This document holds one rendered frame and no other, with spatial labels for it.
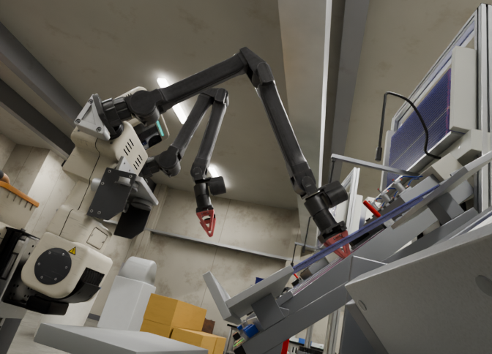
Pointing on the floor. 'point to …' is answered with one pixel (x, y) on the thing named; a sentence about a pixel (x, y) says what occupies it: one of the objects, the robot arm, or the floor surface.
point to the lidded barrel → (74, 318)
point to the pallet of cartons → (179, 323)
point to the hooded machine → (129, 295)
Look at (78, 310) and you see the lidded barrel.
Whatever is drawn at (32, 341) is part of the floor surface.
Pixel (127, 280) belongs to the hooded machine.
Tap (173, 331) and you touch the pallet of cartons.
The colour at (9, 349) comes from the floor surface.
